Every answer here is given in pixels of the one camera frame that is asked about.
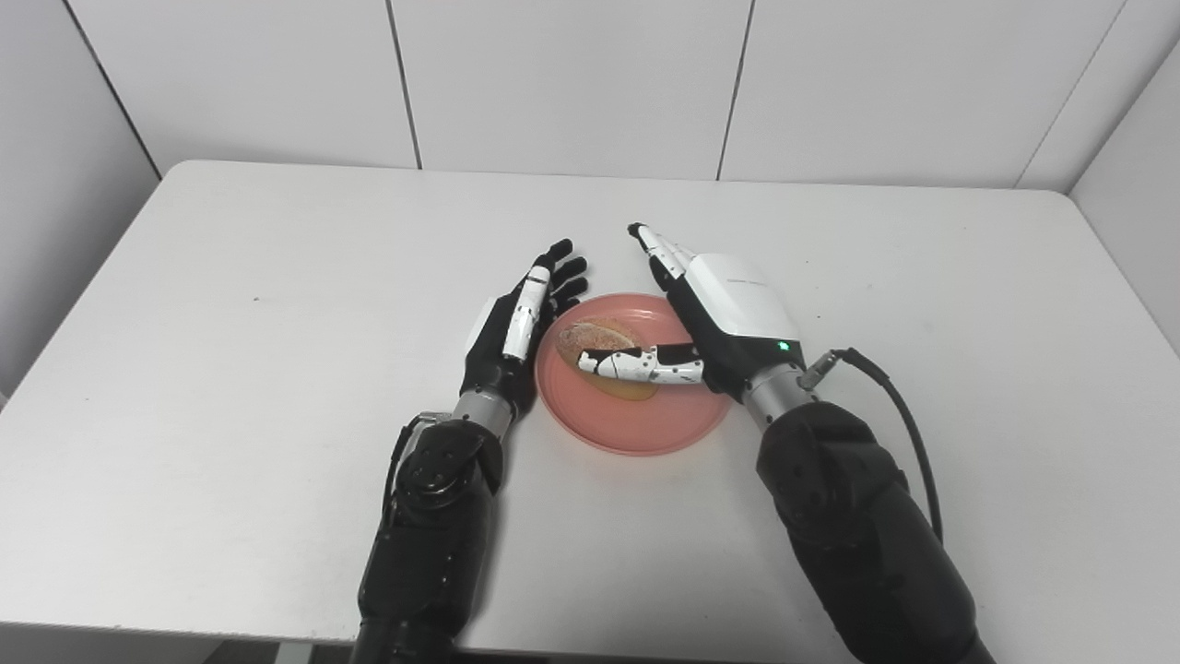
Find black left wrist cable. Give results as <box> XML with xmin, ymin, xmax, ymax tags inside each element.
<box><xmin>381</xmin><ymin>412</ymin><xmax>453</xmax><ymax>517</ymax></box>

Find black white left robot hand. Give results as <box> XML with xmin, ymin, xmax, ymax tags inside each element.
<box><xmin>458</xmin><ymin>239</ymin><xmax>589</xmax><ymax>421</ymax></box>

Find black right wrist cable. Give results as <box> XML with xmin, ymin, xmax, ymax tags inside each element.
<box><xmin>797</xmin><ymin>348</ymin><xmax>945</xmax><ymax>545</ymax></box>

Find oval bread roll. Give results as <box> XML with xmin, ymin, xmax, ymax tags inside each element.
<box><xmin>556</xmin><ymin>317</ymin><xmax>661</xmax><ymax>402</ymax></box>

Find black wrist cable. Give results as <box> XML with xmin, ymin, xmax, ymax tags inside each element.
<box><xmin>381</xmin><ymin>412</ymin><xmax>453</xmax><ymax>517</ymax></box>
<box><xmin>797</xmin><ymin>348</ymin><xmax>945</xmax><ymax>545</ymax></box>

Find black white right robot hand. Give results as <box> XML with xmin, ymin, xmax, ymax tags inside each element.
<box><xmin>576</xmin><ymin>222</ymin><xmax>805</xmax><ymax>402</ymax></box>

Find pink round plate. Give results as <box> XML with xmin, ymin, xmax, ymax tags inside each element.
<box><xmin>535</xmin><ymin>292</ymin><xmax>734</xmax><ymax>457</ymax></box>

